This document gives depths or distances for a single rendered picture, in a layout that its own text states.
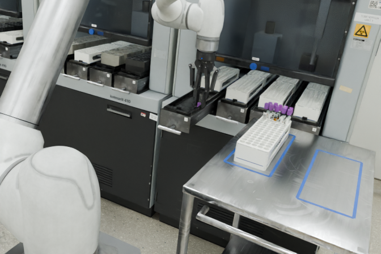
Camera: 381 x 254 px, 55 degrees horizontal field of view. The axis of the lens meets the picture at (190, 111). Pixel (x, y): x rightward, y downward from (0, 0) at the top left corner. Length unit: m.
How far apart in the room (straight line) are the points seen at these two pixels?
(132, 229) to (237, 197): 1.21
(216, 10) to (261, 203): 0.75
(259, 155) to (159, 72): 0.89
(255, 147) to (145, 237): 1.12
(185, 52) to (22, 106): 1.00
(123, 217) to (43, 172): 1.46
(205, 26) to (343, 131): 0.72
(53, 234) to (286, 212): 0.53
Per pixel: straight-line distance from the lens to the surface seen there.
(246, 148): 1.09
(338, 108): 1.62
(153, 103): 1.78
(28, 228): 0.80
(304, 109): 1.58
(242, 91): 1.62
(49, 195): 0.74
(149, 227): 2.11
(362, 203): 1.09
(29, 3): 2.31
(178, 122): 1.45
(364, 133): 2.83
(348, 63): 1.57
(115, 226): 2.12
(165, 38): 1.78
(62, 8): 0.94
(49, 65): 0.91
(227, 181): 1.02
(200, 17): 1.41
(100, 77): 1.93
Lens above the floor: 1.35
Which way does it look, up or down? 22 degrees down
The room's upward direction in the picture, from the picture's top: 7 degrees clockwise
